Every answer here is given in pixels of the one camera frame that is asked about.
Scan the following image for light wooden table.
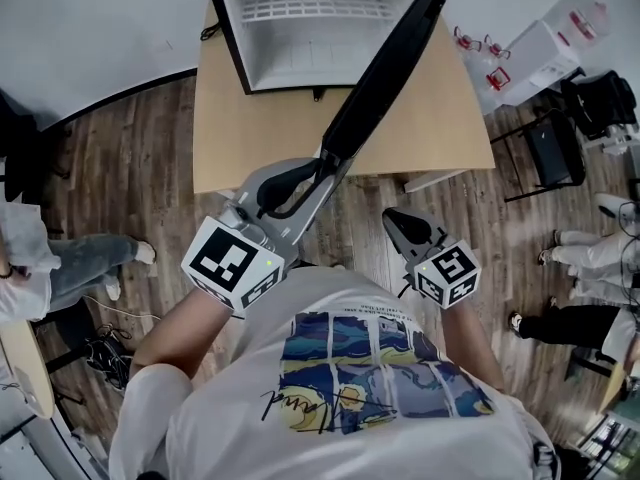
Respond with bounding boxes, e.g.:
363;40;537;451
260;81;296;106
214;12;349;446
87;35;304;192
192;2;496;196

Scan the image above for person's left forearm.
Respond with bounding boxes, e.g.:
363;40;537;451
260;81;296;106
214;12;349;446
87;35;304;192
129;282;236;382

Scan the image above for white water dispenser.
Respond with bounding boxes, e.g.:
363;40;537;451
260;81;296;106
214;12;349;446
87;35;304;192
479;20;584;114

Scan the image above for clear dispenser water bottle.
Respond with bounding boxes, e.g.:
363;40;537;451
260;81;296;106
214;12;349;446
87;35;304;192
542;0;612;52

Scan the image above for black mini fridge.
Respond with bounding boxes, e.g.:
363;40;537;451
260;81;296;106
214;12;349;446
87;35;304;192
203;0;450;182

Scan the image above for clear water jug red cap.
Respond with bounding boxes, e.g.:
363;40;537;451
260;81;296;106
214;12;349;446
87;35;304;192
452;25;483;60
482;34;513;65
477;66;513;114

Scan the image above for tangled black cables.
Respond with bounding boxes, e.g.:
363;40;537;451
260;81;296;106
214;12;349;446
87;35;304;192
82;322;134;392

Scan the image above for black mesh office chair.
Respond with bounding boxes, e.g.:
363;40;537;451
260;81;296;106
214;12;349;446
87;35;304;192
559;70;639;140

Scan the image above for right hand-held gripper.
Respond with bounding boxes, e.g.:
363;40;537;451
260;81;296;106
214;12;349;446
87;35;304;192
382;207;482;310

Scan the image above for person's right forearm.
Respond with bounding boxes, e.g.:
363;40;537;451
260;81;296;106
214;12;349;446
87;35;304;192
439;300;506;395

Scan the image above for white floor cable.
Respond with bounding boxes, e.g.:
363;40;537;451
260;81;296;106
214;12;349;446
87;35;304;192
82;295;162;325

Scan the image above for wooden desk black legs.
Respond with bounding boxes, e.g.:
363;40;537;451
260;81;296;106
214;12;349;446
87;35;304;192
0;317;56;422

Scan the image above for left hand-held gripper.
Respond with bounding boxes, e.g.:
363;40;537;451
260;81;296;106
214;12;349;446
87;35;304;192
180;156;344;319

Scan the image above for black folding chair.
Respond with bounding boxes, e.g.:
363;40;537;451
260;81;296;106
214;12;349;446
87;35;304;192
489;107;588;204

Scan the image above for person's white printed t-shirt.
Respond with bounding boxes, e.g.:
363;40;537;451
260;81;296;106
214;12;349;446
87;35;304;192
108;265;557;480

